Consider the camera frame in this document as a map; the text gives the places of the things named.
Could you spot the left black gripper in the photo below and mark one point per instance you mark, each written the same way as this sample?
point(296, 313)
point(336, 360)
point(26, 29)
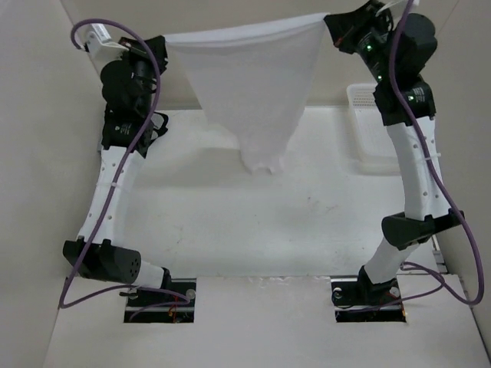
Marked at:
point(159, 44)

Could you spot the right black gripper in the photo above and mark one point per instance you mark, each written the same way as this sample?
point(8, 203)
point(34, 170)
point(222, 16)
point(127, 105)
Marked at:
point(345, 27)

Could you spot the white tank top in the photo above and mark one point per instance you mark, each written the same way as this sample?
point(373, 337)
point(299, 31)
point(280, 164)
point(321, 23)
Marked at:
point(254, 80)

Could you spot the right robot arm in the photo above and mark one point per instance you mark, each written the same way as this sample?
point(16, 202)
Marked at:
point(408, 116)

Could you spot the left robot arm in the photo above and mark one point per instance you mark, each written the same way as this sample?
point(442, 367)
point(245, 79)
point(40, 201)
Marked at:
point(130, 127)

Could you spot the white plastic basket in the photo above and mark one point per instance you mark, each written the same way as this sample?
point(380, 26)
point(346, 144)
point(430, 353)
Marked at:
point(375, 149)

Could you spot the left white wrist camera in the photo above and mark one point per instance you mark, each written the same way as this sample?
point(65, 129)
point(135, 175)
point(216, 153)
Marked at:
point(100, 45)

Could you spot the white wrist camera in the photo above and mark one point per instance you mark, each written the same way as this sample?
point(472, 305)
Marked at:
point(100, 45)
point(397, 7)

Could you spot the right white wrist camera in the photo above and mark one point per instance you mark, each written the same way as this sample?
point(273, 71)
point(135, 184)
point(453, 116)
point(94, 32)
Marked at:
point(397, 7)

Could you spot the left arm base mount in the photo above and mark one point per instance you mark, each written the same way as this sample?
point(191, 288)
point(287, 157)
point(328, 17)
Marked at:
point(145, 307)

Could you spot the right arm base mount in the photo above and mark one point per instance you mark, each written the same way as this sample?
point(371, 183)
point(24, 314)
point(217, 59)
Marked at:
point(364, 306)

